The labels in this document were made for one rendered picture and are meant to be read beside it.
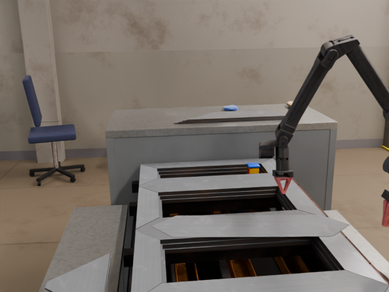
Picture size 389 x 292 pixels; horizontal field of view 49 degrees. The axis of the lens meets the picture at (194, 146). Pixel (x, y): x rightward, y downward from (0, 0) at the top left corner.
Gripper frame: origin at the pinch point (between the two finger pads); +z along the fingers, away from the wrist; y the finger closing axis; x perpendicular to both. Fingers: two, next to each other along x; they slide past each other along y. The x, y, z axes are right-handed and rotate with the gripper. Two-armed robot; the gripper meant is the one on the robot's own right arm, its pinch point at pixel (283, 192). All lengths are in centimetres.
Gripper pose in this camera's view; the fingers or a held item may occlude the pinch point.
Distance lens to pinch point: 185.0
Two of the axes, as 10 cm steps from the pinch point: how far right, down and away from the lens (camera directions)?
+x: 9.9, -0.4, 0.9
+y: 1.0, 0.4, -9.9
